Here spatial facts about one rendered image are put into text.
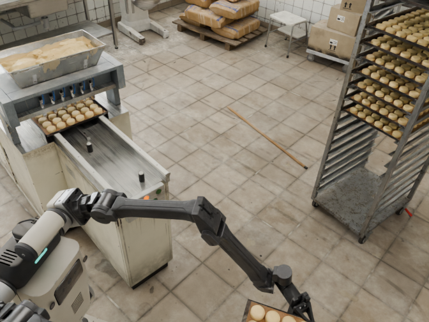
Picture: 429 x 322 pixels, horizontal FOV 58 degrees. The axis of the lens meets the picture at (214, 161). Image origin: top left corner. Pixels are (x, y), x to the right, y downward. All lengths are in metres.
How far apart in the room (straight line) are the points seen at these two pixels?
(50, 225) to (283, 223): 2.11
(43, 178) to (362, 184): 2.39
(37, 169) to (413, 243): 2.68
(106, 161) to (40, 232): 1.09
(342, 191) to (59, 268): 2.35
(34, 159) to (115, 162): 0.51
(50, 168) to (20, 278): 1.32
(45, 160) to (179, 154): 1.41
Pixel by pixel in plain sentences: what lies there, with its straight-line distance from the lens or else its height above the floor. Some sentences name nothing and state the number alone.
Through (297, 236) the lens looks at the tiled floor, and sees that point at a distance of 3.01.
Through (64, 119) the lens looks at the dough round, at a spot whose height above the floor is 0.92.
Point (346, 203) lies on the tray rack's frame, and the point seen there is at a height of 0.15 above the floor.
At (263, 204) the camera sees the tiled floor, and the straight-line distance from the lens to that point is 3.17.
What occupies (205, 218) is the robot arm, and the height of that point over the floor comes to 1.36.
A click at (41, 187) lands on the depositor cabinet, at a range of 2.66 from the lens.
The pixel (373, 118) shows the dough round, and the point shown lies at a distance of 2.59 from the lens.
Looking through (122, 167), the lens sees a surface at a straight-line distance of 2.22.
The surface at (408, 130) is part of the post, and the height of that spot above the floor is 1.07.
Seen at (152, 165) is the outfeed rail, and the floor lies 0.89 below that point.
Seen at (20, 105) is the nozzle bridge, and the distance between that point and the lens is 2.43.
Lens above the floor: 2.29
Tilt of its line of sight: 41 degrees down
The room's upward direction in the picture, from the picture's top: 2 degrees clockwise
